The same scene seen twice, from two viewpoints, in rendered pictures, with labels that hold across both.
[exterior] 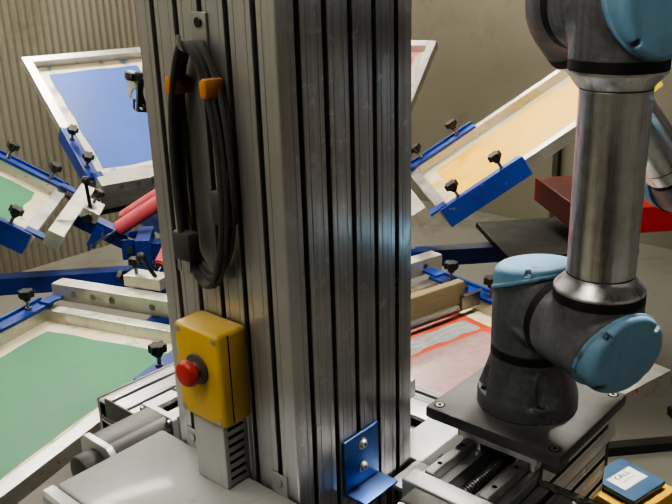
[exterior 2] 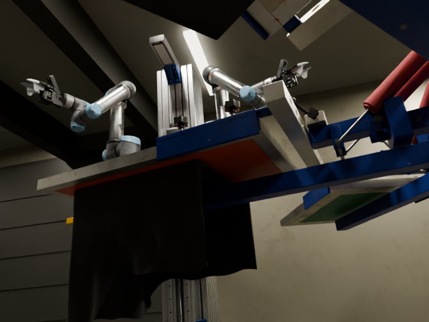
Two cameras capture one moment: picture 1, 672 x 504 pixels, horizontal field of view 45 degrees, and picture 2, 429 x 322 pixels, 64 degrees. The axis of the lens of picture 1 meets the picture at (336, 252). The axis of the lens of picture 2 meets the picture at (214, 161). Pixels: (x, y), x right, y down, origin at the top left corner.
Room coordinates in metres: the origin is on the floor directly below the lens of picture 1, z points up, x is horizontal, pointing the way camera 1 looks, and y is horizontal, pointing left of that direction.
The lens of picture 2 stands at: (2.91, -0.81, 0.58)
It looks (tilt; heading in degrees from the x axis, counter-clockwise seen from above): 22 degrees up; 149
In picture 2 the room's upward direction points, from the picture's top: 5 degrees counter-clockwise
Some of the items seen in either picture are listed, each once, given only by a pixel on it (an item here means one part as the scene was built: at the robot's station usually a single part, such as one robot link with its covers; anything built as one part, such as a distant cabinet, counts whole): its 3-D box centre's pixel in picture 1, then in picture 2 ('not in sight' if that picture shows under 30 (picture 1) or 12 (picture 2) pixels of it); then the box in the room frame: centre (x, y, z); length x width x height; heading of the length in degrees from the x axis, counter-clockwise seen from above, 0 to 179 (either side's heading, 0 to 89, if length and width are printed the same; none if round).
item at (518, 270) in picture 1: (535, 301); (129, 147); (1.10, -0.29, 1.42); 0.13 x 0.12 x 0.14; 22
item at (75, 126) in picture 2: not in sight; (79, 120); (1.10, -0.57, 1.56); 0.11 x 0.08 x 0.11; 22
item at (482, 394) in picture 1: (528, 370); not in sight; (1.10, -0.29, 1.31); 0.15 x 0.15 x 0.10
